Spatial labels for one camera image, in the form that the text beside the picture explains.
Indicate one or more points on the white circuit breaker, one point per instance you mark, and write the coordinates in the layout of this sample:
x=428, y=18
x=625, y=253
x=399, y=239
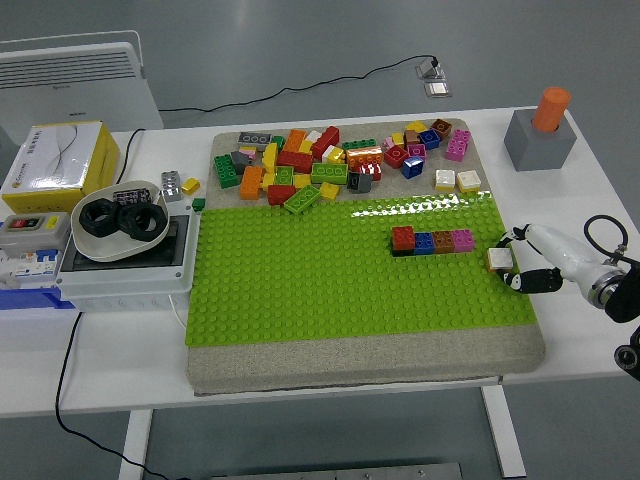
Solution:
x=30, y=267

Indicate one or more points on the light green square brick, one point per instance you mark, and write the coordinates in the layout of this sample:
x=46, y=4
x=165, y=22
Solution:
x=284, y=175

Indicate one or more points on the dark green flat brick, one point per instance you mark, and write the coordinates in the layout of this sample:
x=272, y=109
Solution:
x=359, y=144

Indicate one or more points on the black hex nut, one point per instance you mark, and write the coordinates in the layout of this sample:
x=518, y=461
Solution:
x=100, y=216
x=141, y=222

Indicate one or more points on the pink and yellow small brick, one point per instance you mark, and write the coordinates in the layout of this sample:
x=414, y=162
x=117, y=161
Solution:
x=247, y=151

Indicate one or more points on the blue box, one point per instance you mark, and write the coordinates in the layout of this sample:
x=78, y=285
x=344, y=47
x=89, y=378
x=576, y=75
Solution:
x=30, y=300

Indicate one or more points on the yellow square brick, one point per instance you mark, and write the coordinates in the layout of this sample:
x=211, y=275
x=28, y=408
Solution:
x=329, y=190
x=416, y=126

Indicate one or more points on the white small brick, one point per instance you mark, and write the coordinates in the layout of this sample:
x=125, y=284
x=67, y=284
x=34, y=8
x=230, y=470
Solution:
x=312, y=136

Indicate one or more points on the grey switch box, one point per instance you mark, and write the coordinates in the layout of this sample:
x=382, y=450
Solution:
x=35, y=232

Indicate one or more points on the brown square brick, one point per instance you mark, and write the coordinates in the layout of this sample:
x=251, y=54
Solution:
x=442, y=127
x=444, y=241

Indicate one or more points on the light green long brick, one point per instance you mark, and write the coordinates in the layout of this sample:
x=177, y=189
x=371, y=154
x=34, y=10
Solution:
x=302, y=198
x=329, y=173

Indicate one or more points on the grey block holder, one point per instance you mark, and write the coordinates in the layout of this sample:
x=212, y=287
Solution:
x=537, y=150

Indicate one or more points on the tan brown brick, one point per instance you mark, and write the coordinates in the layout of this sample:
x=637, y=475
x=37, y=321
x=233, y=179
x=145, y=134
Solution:
x=411, y=136

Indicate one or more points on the red square brick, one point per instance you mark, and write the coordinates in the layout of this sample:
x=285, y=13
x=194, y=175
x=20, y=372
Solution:
x=403, y=239
x=395, y=156

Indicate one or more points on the white brick with yellow sides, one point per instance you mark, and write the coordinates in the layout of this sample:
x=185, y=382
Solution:
x=500, y=259
x=445, y=180
x=468, y=181

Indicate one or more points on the dark green long brick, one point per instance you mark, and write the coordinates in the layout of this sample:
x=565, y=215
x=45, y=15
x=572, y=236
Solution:
x=226, y=170

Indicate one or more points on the pink long brick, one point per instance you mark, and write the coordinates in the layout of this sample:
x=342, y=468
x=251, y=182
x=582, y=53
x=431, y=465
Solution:
x=458, y=145

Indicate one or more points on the pink square brick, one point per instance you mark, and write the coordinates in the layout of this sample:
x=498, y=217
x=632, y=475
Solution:
x=463, y=240

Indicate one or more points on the shiny orange long brick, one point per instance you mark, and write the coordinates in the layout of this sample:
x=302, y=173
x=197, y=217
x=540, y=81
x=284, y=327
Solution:
x=365, y=157

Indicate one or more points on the white table leg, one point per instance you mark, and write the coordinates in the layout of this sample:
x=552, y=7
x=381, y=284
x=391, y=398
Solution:
x=502, y=430
x=135, y=445

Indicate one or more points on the white and yellow brick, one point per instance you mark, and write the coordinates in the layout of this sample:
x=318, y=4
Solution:
x=334, y=154

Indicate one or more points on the dark grey brick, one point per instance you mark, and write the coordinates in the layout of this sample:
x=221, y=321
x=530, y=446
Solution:
x=360, y=182

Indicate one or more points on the silver grey brick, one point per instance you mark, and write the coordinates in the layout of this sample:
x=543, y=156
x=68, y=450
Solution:
x=171, y=186

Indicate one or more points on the red and white brick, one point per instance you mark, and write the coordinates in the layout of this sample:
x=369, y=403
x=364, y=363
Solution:
x=370, y=171

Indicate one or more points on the yellow long brick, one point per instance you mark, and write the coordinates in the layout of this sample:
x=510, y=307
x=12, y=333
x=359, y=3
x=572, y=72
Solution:
x=270, y=155

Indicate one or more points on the blue square brick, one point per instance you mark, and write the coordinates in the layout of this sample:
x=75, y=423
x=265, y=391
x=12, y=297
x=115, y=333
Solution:
x=430, y=139
x=424, y=242

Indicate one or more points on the white electrical enclosure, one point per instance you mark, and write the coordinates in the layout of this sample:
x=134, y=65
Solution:
x=125, y=285

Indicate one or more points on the white bowl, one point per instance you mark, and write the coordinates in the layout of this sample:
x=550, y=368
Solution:
x=110, y=247

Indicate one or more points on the orange cylinder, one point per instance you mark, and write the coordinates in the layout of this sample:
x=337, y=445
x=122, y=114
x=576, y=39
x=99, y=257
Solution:
x=550, y=110

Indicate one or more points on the dark green small brick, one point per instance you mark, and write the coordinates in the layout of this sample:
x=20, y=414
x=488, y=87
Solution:
x=278, y=141
x=198, y=203

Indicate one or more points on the grey flat long brick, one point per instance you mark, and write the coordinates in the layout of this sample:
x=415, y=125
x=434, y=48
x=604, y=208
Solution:
x=254, y=139

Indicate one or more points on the shiny blue brick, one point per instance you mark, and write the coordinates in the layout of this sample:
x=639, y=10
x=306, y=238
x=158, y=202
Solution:
x=413, y=167

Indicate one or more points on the black small block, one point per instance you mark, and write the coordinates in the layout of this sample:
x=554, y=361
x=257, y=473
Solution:
x=131, y=194

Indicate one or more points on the grey sloped brick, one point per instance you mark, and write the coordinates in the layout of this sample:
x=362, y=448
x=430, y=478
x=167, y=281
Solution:
x=243, y=161

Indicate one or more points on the green studded baseplate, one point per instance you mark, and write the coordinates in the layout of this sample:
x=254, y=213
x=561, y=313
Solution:
x=300, y=280

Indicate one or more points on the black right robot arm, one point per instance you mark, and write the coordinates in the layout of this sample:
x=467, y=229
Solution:
x=622, y=300

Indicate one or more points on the yellow and white carton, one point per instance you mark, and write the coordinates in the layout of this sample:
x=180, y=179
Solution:
x=55, y=160

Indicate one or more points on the silver floor socket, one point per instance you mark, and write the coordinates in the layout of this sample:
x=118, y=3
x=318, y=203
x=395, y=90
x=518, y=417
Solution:
x=434, y=80

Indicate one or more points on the white panel heater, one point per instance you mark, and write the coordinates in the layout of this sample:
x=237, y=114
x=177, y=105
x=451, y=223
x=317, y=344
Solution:
x=75, y=80

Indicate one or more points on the yellow sloped brick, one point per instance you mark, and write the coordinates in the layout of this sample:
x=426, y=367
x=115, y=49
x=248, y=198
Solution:
x=191, y=186

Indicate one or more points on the red long brick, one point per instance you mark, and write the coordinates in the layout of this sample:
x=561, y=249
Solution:
x=326, y=141
x=295, y=161

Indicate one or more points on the grey-brown mat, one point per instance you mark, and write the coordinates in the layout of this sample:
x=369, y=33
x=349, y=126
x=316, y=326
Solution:
x=350, y=365

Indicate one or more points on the red sloped brick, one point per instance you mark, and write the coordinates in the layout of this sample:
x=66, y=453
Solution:
x=281, y=194

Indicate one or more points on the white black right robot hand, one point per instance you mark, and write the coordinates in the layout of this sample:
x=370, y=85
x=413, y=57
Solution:
x=562, y=252

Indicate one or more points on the magenta square brick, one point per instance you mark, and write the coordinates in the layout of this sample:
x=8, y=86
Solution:
x=416, y=150

